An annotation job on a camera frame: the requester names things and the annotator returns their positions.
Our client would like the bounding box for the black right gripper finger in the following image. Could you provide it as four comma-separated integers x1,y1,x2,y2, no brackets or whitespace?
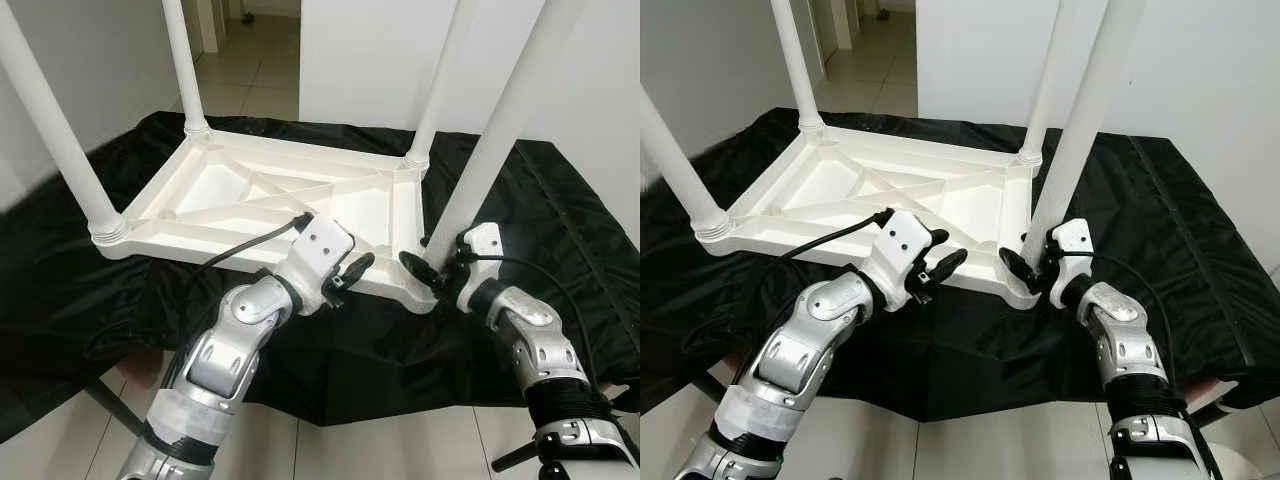
397,249,442,294
999,246,1042,294

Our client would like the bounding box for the white plastic table leg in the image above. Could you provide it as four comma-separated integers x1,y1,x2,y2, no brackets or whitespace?
1015,0,1082,167
0,0,132,247
770,0,827,137
640,85,732,242
160,0,214,140
420,0,587,267
1020,0,1147,263
405,0,477,170

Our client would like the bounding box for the white round stool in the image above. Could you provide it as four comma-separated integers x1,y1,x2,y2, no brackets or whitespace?
1220,450,1263,480

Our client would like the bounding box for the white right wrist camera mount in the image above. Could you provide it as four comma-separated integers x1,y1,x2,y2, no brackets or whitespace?
455,222,507,312
1050,218,1095,307

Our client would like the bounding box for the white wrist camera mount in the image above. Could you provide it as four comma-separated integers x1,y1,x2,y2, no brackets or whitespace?
862,210,937,312
280,213,357,317
1050,218,1095,307
455,222,507,312

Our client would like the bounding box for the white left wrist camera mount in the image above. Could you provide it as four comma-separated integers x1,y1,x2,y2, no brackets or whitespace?
280,213,357,317
862,210,937,312

